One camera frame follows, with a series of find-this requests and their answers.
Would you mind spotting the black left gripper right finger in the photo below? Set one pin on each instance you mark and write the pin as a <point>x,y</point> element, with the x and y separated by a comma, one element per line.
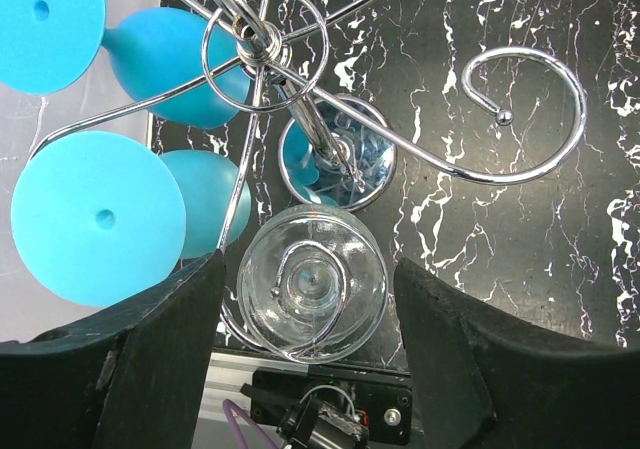
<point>484,378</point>

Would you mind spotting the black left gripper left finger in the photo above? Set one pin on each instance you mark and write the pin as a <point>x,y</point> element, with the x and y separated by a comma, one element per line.
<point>129,376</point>

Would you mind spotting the blue wine glass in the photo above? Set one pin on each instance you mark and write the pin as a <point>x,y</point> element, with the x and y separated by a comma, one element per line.
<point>97,217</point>
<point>46,45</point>

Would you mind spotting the wide clear wine glass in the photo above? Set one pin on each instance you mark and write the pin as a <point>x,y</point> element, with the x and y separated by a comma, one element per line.
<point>313,284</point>

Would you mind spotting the chrome wine glass rack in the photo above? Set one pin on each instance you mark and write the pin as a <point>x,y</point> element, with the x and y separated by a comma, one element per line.
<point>238,34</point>

